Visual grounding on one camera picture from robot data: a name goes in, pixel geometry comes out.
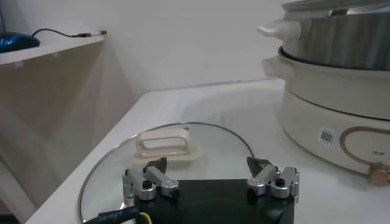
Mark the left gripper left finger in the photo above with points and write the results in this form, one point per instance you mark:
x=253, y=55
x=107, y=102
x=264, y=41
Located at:
x=158, y=179

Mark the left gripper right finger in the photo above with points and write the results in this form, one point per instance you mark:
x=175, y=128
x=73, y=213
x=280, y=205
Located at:
x=268, y=176

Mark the round glass pot lid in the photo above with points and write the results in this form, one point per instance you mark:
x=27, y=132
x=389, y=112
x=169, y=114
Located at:
x=219, y=152

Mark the stainless steel steamer basket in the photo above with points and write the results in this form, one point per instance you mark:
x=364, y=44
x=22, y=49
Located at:
x=335, y=39

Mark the cream electric cooking pot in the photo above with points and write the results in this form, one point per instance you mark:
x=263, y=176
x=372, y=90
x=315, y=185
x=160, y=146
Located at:
x=329, y=97

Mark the white computer desk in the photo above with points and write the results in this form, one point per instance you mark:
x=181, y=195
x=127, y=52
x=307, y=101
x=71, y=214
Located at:
x=45, y=50

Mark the blue computer mouse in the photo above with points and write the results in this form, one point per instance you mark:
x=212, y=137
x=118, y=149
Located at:
x=16, y=42

